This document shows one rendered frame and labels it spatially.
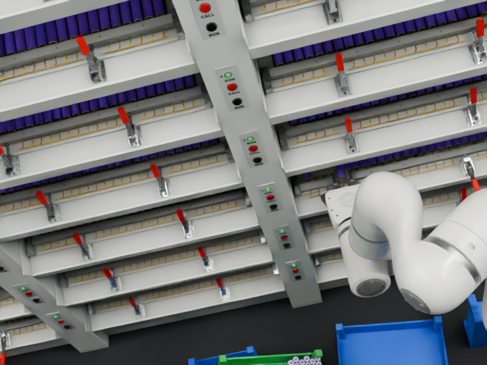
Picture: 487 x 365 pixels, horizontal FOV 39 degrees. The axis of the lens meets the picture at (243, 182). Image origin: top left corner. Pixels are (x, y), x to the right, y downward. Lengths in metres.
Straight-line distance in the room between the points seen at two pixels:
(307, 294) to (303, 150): 0.67
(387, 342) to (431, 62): 0.98
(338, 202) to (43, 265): 0.78
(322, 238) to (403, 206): 0.83
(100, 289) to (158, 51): 0.91
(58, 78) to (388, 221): 0.65
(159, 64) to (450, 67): 0.57
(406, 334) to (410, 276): 1.12
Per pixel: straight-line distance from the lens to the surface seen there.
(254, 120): 1.38
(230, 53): 1.23
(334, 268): 2.05
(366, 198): 1.11
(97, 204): 1.62
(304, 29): 1.24
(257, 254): 1.89
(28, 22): 1.19
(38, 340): 2.25
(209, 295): 2.09
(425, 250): 1.02
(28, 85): 1.33
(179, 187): 1.57
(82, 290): 2.00
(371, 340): 2.12
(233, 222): 1.72
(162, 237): 1.75
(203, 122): 1.40
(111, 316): 2.17
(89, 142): 1.46
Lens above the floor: 1.99
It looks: 55 degrees down
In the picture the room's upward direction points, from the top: 21 degrees counter-clockwise
